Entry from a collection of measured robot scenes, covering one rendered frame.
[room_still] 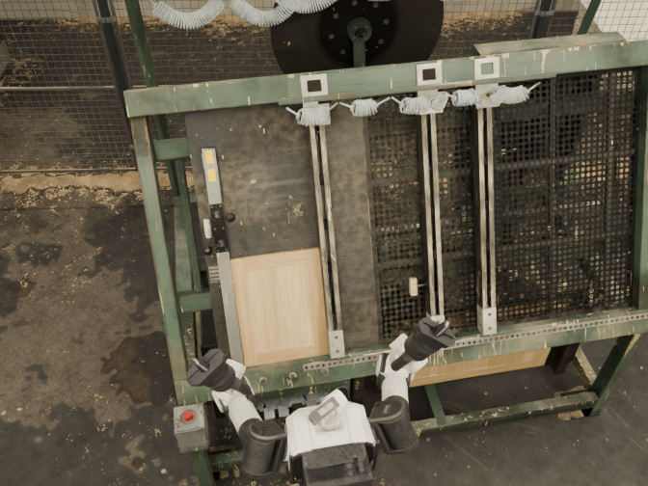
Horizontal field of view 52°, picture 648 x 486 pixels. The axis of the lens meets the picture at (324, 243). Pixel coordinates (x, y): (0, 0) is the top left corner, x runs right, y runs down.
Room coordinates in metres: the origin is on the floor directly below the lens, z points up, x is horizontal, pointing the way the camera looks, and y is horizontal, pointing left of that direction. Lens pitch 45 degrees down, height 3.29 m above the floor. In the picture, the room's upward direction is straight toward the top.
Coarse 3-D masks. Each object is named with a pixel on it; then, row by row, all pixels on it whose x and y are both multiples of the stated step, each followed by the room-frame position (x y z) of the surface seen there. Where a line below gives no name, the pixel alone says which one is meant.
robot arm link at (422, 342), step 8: (424, 320) 1.21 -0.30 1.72; (432, 320) 1.22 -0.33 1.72; (416, 328) 1.19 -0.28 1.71; (424, 328) 1.19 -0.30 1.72; (432, 328) 1.20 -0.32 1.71; (416, 336) 1.19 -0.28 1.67; (424, 336) 1.17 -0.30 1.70; (432, 336) 1.17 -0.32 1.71; (448, 336) 1.18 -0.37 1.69; (408, 344) 1.20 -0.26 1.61; (416, 344) 1.18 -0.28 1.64; (424, 344) 1.17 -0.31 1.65; (432, 344) 1.17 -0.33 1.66; (440, 344) 1.15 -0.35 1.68; (448, 344) 1.15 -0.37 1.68; (416, 352) 1.17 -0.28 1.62; (424, 352) 1.17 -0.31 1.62; (432, 352) 1.17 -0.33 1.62
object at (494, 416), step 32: (192, 288) 2.14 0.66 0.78; (192, 320) 1.93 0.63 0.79; (384, 320) 1.90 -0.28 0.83; (416, 320) 1.93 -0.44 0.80; (192, 352) 1.75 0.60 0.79; (576, 352) 2.18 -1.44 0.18; (352, 384) 1.83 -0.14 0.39; (608, 384) 1.87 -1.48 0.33; (224, 416) 1.75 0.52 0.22; (448, 416) 1.78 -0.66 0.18; (480, 416) 1.78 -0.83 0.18; (512, 416) 1.79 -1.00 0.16
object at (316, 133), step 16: (304, 80) 2.17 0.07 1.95; (304, 96) 2.14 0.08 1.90; (320, 112) 2.02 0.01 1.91; (320, 128) 2.12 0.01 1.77; (320, 144) 2.09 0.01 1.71; (320, 160) 2.09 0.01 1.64; (320, 176) 2.03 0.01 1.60; (320, 192) 1.99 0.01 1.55; (320, 208) 1.96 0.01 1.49; (320, 224) 1.93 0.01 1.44; (320, 240) 1.89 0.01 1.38; (320, 256) 1.88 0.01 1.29; (336, 272) 1.83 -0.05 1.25; (336, 288) 1.79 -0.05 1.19; (336, 304) 1.76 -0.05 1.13; (336, 320) 1.73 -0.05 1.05; (336, 336) 1.68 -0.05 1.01; (336, 352) 1.64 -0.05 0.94
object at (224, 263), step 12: (204, 156) 2.03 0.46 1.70; (204, 168) 2.01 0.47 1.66; (216, 168) 2.02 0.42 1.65; (216, 192) 1.97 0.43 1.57; (228, 252) 1.85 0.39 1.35; (228, 264) 1.82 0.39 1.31; (228, 276) 1.79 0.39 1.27; (228, 288) 1.77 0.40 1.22; (228, 300) 1.74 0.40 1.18; (228, 312) 1.71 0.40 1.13; (228, 324) 1.68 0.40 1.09; (228, 336) 1.66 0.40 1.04; (240, 348) 1.63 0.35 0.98; (240, 360) 1.61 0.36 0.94
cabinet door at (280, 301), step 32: (256, 256) 1.86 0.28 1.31; (288, 256) 1.88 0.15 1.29; (256, 288) 1.79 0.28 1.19; (288, 288) 1.81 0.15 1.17; (320, 288) 1.82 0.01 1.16; (256, 320) 1.72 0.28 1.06; (288, 320) 1.74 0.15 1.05; (320, 320) 1.75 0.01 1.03; (256, 352) 1.65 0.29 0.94; (288, 352) 1.66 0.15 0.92; (320, 352) 1.67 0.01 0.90
